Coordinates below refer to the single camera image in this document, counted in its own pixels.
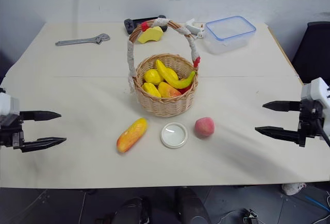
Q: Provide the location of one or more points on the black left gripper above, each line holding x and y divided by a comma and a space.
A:
14, 133

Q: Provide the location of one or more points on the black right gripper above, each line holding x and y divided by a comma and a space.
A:
310, 120

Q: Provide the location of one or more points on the dark red apple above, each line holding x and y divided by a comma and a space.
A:
186, 90

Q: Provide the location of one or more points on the white speckled cloth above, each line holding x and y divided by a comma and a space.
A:
292, 188

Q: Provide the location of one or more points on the black chair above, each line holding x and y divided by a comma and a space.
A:
313, 53

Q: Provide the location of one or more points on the pink toy peach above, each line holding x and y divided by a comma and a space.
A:
204, 127

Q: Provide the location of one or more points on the long yellow orange toy mango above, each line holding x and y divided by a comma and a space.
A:
131, 135

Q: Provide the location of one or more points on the grey adjustable wrench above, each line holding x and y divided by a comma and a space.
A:
77, 41

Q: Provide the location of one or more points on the clear container with blue-rimmed lid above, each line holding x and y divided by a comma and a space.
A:
227, 37

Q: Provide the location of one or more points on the small metal device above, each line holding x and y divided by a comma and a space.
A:
250, 216

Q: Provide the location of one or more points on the white round lid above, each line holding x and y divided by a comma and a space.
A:
174, 135

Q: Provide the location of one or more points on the yellow toy lemon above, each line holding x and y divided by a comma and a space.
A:
150, 89
152, 77

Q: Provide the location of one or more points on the yellow toy banana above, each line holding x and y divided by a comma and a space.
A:
170, 78

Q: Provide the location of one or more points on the dark rounded shape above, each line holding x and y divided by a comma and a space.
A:
131, 212

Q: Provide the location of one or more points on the white plastic clip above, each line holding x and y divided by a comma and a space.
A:
192, 29

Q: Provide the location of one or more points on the black game controller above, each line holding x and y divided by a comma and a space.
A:
129, 25

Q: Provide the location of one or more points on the yellow foam shape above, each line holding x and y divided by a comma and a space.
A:
152, 35

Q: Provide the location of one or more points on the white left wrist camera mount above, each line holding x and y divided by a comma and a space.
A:
7, 105

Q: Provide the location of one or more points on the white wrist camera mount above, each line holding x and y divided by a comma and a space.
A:
7, 105
315, 89

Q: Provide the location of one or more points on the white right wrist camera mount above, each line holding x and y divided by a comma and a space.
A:
315, 89

